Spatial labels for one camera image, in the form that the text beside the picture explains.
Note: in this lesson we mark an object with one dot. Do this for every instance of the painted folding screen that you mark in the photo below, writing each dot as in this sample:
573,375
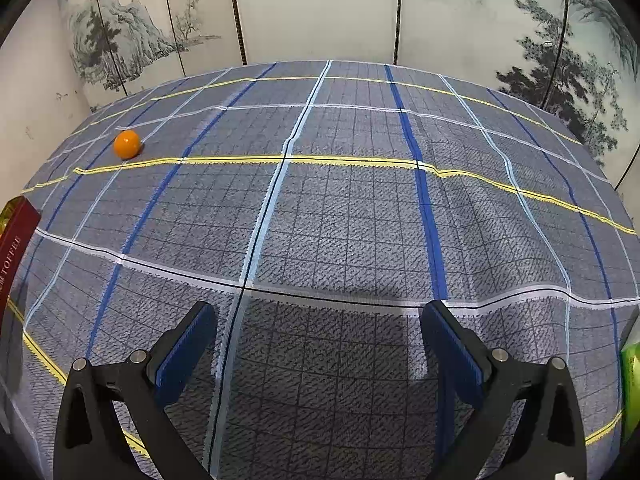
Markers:
575,59

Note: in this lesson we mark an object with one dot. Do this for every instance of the small far orange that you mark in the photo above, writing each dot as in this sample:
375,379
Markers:
127,144

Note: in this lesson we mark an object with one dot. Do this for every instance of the green snack packet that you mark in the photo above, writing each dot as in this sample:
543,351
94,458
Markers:
631,389

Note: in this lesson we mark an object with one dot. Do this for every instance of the yellow red tin tray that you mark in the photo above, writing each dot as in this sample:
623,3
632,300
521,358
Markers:
18,222

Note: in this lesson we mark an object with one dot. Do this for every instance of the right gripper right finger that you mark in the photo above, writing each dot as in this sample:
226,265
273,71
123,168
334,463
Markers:
549,441

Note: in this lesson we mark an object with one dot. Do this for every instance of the blue plaid tablecloth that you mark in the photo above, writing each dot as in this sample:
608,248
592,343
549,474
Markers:
316,206

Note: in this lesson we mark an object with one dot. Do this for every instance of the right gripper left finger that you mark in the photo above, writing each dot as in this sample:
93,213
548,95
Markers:
89,441

